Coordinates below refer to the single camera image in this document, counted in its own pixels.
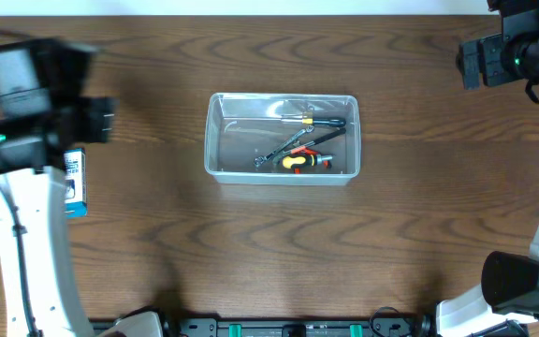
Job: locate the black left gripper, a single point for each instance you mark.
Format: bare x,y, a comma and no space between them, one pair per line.
89,120

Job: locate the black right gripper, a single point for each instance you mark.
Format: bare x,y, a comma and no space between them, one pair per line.
493,48

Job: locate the blue white screwdriver box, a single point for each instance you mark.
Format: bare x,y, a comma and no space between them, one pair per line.
76,184

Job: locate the clear plastic container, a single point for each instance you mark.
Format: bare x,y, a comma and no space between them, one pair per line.
243,126

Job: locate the slim yellow black screwdriver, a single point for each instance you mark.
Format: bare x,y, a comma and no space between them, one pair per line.
309,119

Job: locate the small silver wrench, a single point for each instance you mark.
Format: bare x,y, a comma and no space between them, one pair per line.
259,161

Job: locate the small claw hammer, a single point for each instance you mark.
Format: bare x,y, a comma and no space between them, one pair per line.
308,145

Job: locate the stubby yellow black screwdriver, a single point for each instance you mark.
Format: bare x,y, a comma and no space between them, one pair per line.
304,160

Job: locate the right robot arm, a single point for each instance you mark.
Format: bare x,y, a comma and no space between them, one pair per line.
506,299

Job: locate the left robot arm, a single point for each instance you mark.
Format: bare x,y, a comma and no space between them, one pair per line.
43,113

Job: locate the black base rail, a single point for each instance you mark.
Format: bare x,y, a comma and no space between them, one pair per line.
386,321

